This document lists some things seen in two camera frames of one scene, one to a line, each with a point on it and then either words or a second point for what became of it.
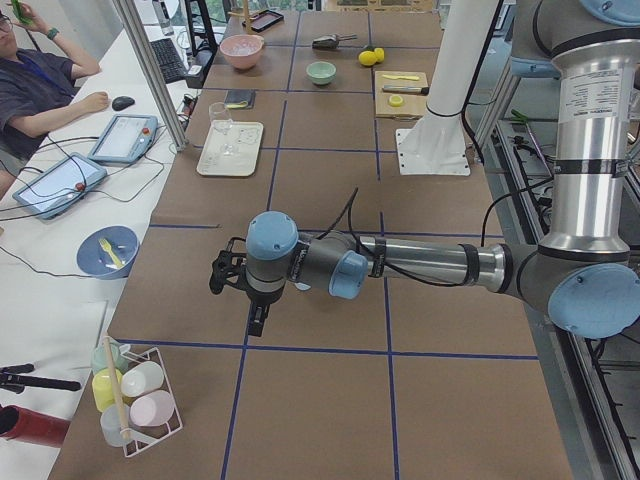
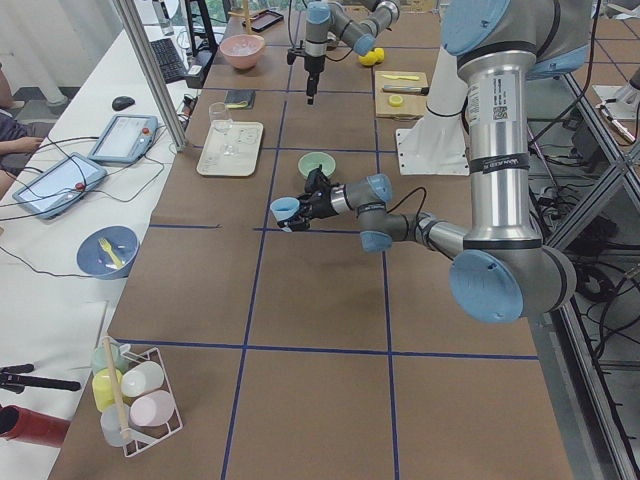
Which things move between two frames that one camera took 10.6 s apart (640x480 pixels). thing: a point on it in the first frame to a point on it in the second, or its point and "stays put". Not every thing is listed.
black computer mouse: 122,102 stays put
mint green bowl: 321,72 to 312,160
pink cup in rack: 152,409 stays put
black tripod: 12,377 stays put
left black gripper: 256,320 to 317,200
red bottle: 19,424 stays put
